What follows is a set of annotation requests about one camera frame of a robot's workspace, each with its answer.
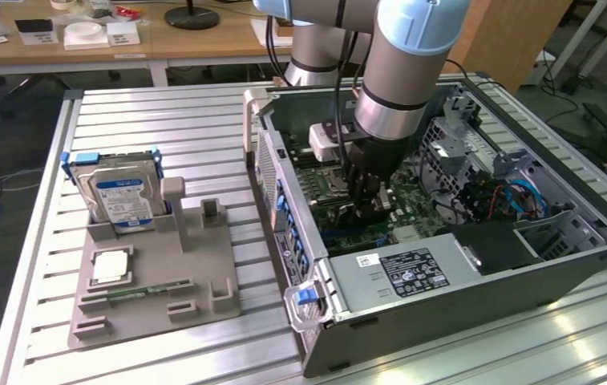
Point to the dark grey PC case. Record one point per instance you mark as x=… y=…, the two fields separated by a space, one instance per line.
x=442 y=329

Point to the hard disk with blue carrier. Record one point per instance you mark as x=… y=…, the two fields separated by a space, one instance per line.
x=118 y=196

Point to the white box with black top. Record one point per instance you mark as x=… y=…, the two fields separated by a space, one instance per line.
x=35 y=32

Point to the red packet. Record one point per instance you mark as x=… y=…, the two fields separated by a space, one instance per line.
x=127 y=13

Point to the grey power supply unit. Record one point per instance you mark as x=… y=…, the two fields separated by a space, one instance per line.
x=356 y=276

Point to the white box with bowl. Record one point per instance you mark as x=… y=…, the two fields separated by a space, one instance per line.
x=86 y=36

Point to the blue card retainer clip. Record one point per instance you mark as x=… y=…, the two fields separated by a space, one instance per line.
x=280 y=194
x=291 y=224

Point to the white tape roll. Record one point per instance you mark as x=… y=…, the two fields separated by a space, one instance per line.
x=60 y=4

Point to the wooden desk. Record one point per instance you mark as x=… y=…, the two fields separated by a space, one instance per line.
x=40 y=56

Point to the wooden cabinet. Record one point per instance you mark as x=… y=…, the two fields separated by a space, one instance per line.
x=511 y=40

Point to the installed RAM stick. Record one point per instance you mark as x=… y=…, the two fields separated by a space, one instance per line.
x=330 y=206

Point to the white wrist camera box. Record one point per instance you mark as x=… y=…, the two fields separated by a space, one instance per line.
x=327 y=144

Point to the green motherboard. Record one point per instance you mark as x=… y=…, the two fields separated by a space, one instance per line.
x=420 y=200

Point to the black round lamp base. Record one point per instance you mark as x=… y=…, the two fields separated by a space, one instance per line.
x=191 y=19

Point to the grey parts rack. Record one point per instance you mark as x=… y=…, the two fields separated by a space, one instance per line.
x=175 y=280

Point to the plain white box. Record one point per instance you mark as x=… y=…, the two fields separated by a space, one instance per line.
x=122 y=34

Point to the silver chipset heatsink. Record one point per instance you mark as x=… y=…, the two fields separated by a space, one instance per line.
x=407 y=234

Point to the green loose RAM stick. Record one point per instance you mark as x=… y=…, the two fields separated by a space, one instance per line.
x=136 y=292

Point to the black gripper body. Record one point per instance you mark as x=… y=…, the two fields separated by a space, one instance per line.
x=380 y=158

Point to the white paper stack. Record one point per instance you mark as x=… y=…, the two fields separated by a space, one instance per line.
x=259 y=34

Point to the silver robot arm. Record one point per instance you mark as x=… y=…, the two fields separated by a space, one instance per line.
x=399 y=80

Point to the metal CPU socket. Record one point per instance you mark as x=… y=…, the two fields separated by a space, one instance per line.
x=332 y=180

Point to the silver CPU chip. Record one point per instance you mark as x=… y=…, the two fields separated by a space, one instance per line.
x=108 y=268

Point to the blue case latch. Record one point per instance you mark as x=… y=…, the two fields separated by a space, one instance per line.
x=303 y=298

